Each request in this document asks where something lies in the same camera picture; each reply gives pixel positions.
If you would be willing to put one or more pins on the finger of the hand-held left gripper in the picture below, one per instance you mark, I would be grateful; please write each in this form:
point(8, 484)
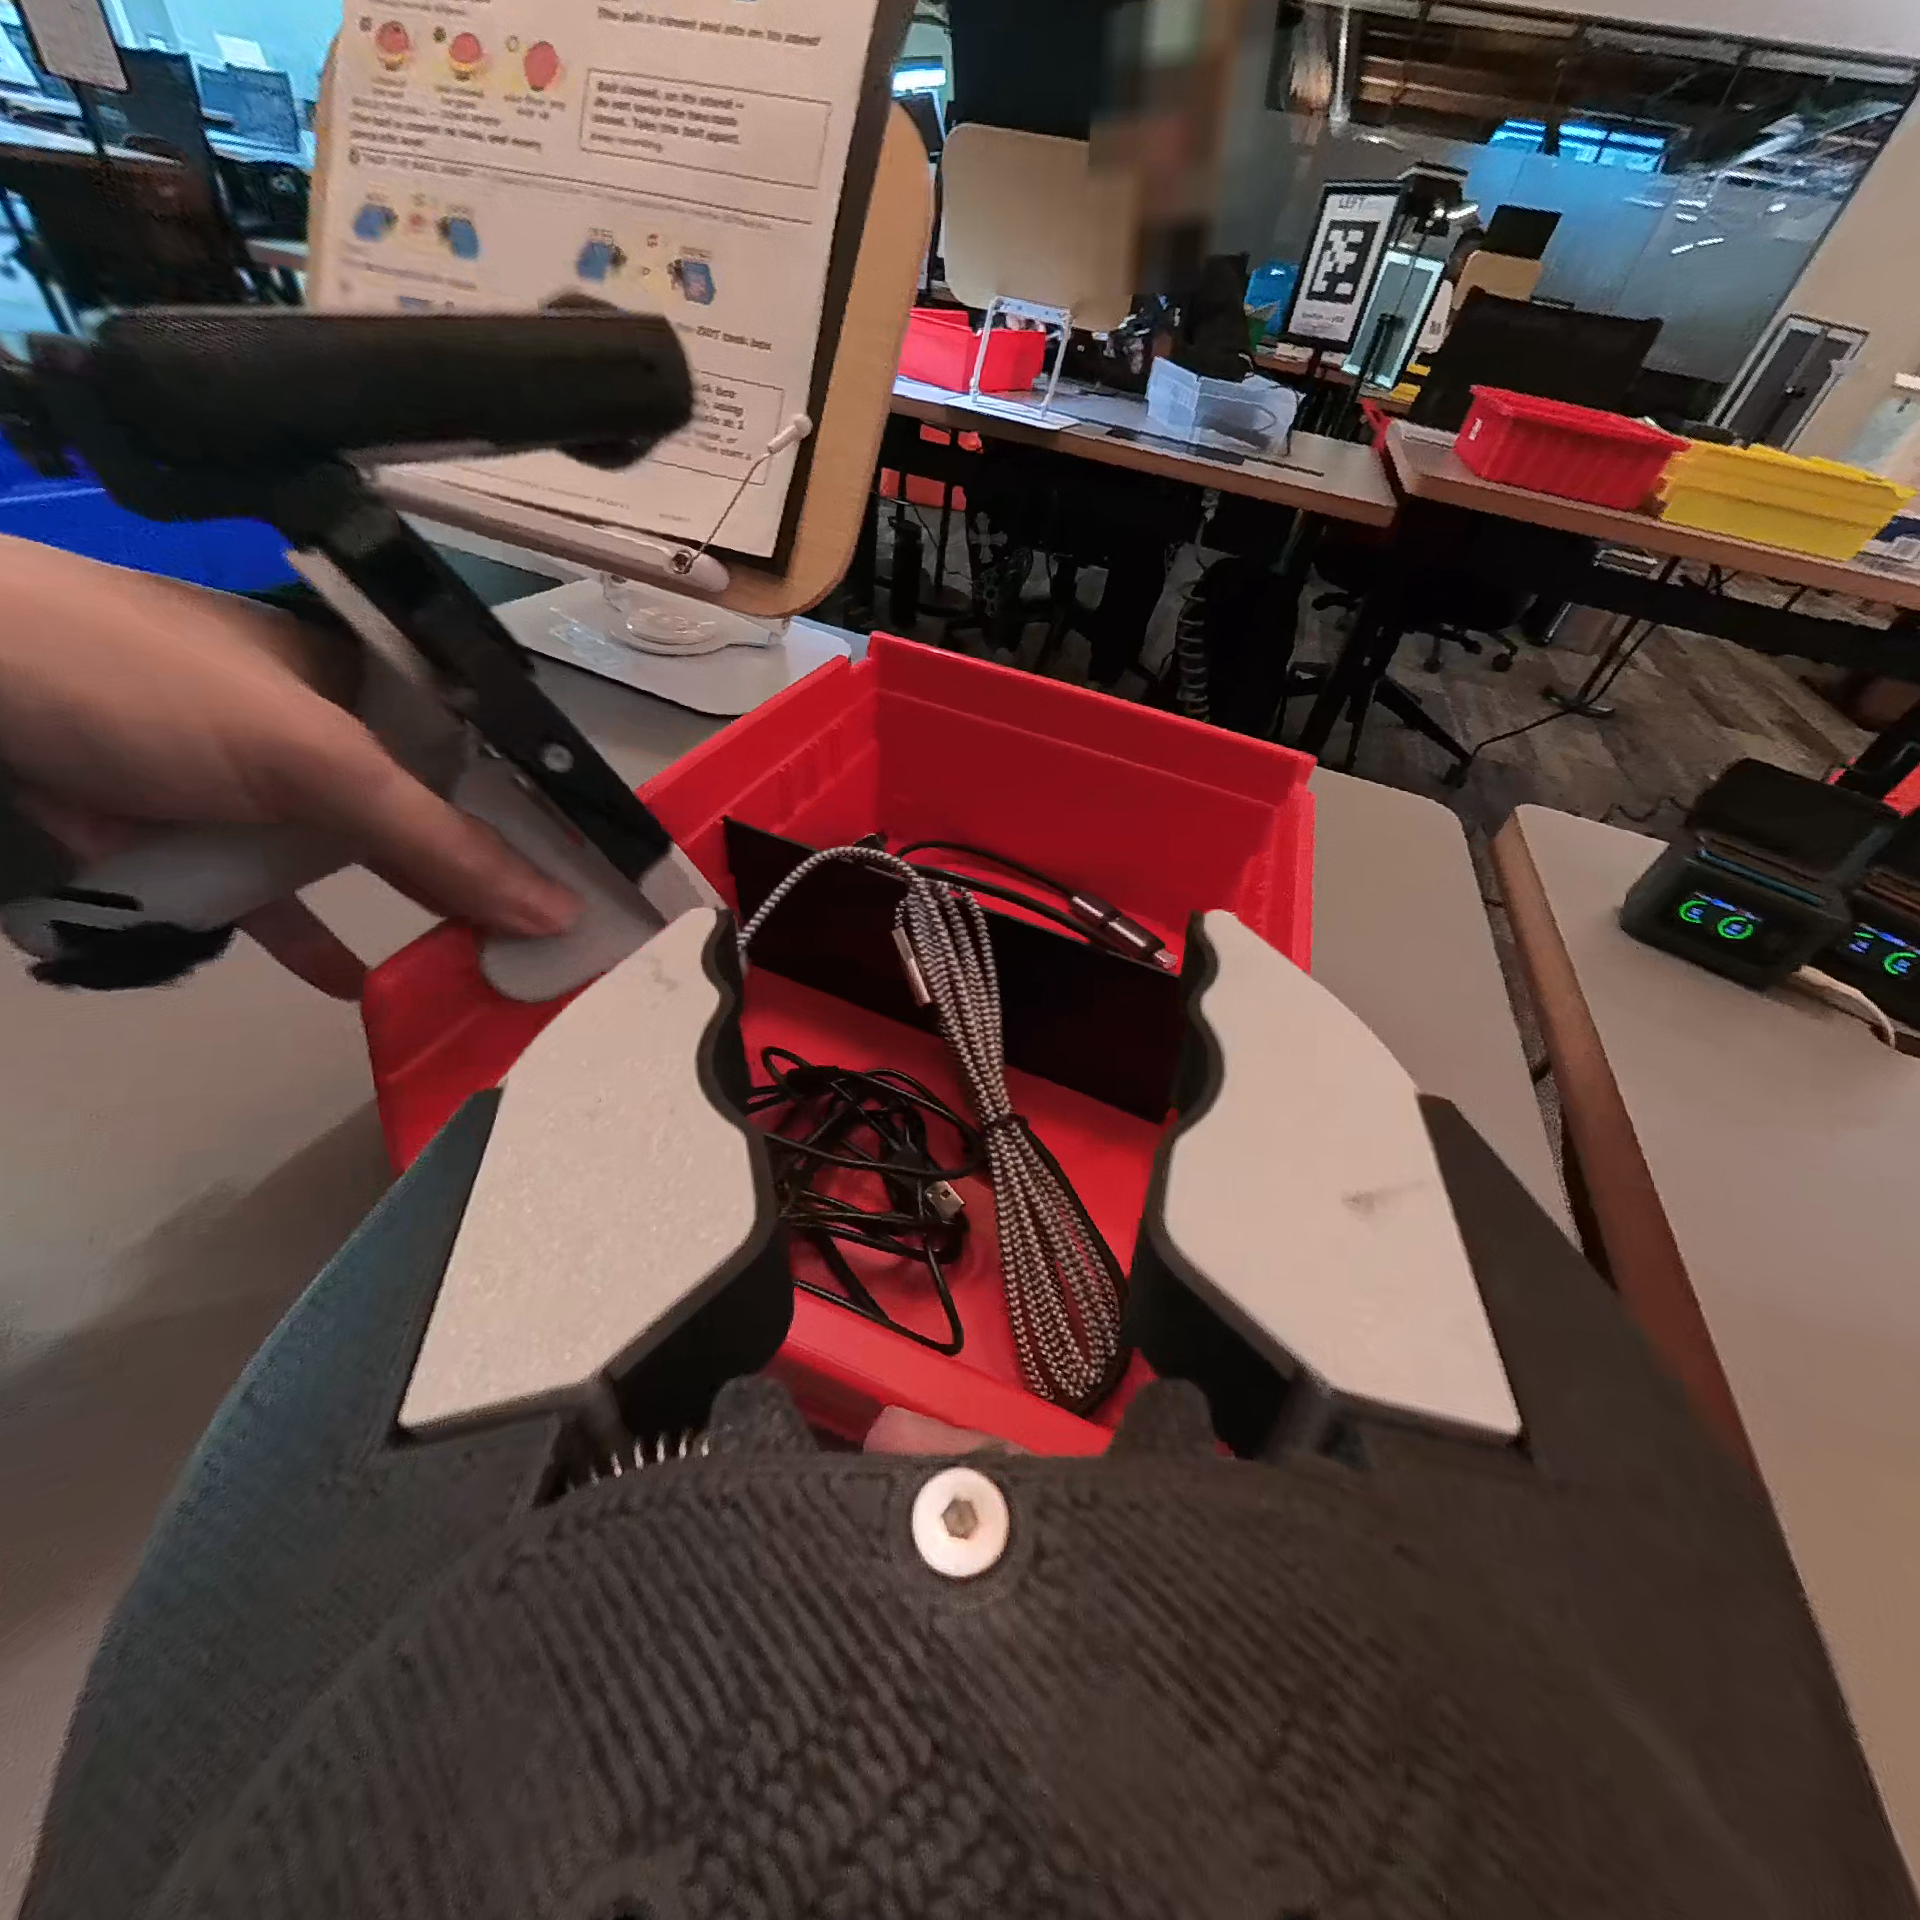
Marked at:
point(495, 692)

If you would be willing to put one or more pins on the blue plastic bin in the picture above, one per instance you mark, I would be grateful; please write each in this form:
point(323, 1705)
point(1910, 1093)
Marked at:
point(196, 548)

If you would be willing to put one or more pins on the yellow plastic bin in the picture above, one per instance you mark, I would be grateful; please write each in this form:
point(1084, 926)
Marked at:
point(1787, 503)

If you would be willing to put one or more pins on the small red bin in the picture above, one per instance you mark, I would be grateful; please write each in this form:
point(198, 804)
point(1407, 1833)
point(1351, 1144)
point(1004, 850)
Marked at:
point(961, 353)

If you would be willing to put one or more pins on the printed instruction sheet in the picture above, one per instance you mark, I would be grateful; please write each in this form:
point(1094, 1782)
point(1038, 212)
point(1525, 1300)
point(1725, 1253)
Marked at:
point(599, 196)

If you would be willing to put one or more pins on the black and white tag sign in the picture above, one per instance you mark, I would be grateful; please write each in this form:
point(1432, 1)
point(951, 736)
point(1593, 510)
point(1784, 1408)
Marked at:
point(1343, 263)

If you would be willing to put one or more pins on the person's left hand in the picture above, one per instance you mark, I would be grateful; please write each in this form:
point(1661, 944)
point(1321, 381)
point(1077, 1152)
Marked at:
point(224, 720)

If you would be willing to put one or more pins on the black bin divider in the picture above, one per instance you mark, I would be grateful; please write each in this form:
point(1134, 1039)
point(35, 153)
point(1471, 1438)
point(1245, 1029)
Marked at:
point(1079, 1021)

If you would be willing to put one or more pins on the black charging dock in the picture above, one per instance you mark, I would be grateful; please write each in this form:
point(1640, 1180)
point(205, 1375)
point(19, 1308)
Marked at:
point(1883, 944)
point(1747, 885)

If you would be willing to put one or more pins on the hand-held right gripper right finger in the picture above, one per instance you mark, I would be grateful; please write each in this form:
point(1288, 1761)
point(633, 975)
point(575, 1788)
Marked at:
point(1336, 1201)

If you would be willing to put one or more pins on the clear stand base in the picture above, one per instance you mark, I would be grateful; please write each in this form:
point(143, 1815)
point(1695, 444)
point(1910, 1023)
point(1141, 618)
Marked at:
point(675, 645)

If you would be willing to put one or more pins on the red plastic bin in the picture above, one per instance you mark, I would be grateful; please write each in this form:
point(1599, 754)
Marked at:
point(975, 751)

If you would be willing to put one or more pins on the ribbed red bin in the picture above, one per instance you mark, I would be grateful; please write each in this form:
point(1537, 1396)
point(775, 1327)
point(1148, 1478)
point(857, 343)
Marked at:
point(1575, 450)

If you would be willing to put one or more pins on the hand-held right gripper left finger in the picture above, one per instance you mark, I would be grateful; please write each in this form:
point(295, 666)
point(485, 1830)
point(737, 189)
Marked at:
point(599, 1185)

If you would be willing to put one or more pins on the clear plastic bag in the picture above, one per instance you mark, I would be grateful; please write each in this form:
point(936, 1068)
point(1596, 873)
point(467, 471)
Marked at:
point(1214, 405)

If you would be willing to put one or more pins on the instruction sheet on stand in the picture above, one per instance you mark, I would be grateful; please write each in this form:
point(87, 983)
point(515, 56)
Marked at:
point(869, 375)

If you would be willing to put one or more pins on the clear acrylic stand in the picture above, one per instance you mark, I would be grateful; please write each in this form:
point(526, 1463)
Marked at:
point(1027, 353)

